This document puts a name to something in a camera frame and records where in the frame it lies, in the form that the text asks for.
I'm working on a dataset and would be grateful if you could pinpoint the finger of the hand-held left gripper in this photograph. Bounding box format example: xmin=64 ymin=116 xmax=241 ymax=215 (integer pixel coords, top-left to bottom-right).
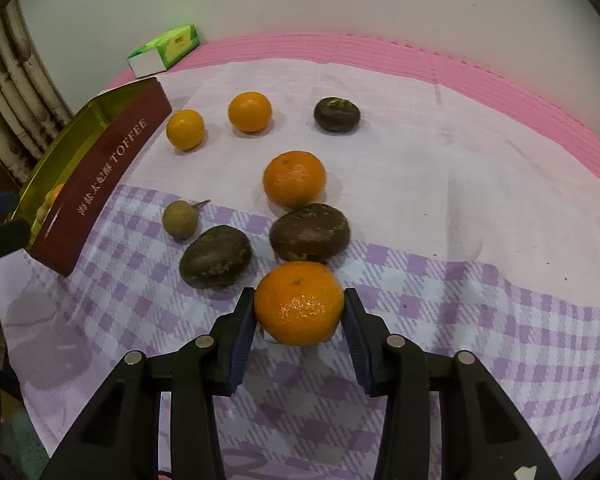
xmin=0 ymin=191 xmax=29 ymax=261

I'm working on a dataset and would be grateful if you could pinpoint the large orange tangerine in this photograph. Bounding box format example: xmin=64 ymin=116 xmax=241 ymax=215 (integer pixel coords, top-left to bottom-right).
xmin=253 ymin=261 xmax=346 ymax=347
xmin=263 ymin=150 xmax=327 ymax=209

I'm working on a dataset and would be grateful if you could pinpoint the green tissue box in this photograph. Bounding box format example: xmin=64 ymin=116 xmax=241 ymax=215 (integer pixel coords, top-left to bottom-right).
xmin=127 ymin=24 xmax=201 ymax=79

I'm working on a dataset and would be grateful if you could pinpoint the small round orange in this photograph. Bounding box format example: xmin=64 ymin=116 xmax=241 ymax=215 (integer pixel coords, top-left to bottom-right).
xmin=228 ymin=91 xmax=273 ymax=134
xmin=166 ymin=109 xmax=206 ymax=151

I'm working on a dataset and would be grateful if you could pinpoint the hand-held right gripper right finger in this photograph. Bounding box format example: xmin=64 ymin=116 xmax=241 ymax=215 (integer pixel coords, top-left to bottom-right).
xmin=344 ymin=287 xmax=563 ymax=480

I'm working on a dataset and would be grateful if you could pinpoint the small brown longan with stem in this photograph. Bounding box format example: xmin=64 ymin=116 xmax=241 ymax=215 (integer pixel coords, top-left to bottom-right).
xmin=162 ymin=199 xmax=212 ymax=241

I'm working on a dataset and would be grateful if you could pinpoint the dark mangosteen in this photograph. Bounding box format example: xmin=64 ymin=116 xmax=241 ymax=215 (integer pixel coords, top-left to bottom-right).
xmin=314 ymin=97 xmax=361 ymax=133

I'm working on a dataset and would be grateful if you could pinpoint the pink ribbed mat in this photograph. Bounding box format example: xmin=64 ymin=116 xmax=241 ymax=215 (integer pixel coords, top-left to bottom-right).
xmin=107 ymin=32 xmax=600 ymax=186

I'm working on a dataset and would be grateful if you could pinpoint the pink and purple checked cloth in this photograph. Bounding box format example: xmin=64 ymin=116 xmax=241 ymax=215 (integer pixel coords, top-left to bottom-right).
xmin=0 ymin=57 xmax=600 ymax=480

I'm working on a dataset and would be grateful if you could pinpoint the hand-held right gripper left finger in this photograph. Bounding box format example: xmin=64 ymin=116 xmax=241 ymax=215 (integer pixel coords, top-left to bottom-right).
xmin=40 ymin=287 xmax=258 ymax=480

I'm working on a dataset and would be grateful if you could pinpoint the dark brown oval fruit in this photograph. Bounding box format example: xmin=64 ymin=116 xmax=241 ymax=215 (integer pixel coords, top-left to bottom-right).
xmin=269 ymin=203 xmax=352 ymax=264
xmin=179 ymin=225 xmax=253 ymax=290

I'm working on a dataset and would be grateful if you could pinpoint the dark red tin box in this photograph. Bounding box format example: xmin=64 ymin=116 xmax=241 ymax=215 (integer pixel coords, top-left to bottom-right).
xmin=10 ymin=77 xmax=172 ymax=277

